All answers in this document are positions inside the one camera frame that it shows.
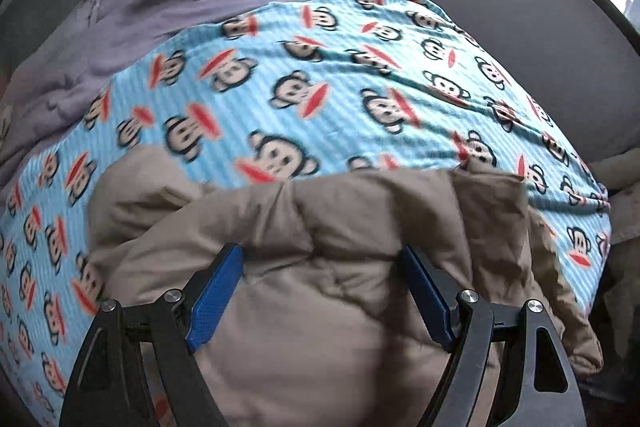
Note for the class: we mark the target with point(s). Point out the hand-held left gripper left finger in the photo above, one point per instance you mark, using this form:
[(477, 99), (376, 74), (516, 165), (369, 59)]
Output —
[(215, 302)]

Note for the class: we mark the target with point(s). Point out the purple duvet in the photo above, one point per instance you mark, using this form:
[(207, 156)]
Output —
[(125, 22)]

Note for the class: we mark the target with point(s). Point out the beige down jacket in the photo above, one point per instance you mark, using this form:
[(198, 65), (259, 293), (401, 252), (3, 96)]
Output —
[(325, 307)]

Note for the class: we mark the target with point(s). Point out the beige cloth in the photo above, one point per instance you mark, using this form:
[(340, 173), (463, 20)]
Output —
[(620, 192)]

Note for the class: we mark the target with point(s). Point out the blue monkey print blanket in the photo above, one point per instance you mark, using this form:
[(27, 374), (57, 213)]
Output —
[(325, 57)]

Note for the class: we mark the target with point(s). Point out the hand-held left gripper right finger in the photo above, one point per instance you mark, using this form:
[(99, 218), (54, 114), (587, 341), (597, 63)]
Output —
[(425, 292)]

